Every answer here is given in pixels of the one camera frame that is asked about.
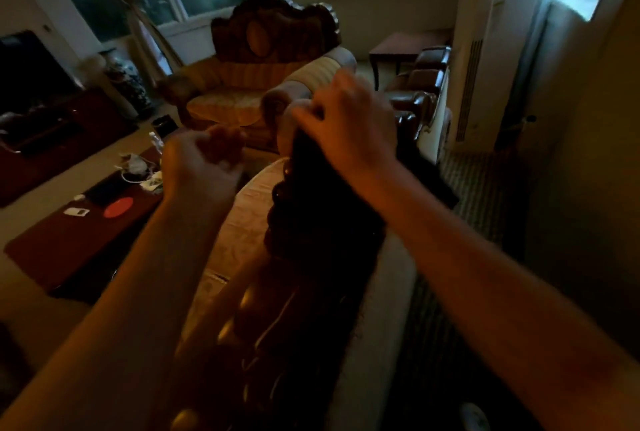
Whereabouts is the person's left hand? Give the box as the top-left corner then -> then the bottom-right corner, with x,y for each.
160,124 -> 249,209

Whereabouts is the person's right hand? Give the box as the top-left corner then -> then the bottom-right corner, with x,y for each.
290,69 -> 402,187

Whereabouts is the black garment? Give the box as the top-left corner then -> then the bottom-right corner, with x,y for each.
264,127 -> 461,274

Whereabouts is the person's left forearm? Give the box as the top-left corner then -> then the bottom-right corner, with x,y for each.
0,193 -> 237,431

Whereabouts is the person's right forearm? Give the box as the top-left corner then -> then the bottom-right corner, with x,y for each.
350,158 -> 640,431

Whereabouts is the black cup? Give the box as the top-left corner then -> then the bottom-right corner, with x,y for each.
151,114 -> 179,140

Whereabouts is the striped carved wood armchair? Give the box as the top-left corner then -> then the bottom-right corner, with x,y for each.
157,0 -> 359,152

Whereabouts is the white face mask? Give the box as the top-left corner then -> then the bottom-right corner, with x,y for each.
120,153 -> 150,177

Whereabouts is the brown leather armchair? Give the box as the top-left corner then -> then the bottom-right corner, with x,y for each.
384,46 -> 452,142

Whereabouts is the blue white porcelain vase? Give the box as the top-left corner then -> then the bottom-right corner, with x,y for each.
99,48 -> 155,120

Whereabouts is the brown side table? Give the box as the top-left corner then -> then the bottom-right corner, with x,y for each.
368,30 -> 454,92

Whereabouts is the red round coaster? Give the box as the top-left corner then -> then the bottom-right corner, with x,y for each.
103,197 -> 135,219

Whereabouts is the black flat pouch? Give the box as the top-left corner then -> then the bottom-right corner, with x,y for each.
84,172 -> 132,207

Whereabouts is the red wood television cabinet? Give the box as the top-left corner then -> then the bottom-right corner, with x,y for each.
0,87 -> 139,208

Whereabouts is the brown curtain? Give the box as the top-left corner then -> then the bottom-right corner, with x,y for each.
65,0 -> 185,77

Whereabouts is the striped green rug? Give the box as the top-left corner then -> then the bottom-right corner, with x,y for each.
385,148 -> 531,431

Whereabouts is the white standing air conditioner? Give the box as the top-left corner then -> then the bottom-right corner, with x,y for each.
444,0 -> 527,152

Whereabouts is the dark wood coffee table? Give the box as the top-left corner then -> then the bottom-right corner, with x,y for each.
4,145 -> 167,299

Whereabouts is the black television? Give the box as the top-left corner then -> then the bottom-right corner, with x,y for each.
0,30 -> 85,114

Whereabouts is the white shoe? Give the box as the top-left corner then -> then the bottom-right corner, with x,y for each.
459,402 -> 492,431

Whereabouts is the white cable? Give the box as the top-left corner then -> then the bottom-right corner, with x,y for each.
119,170 -> 164,193

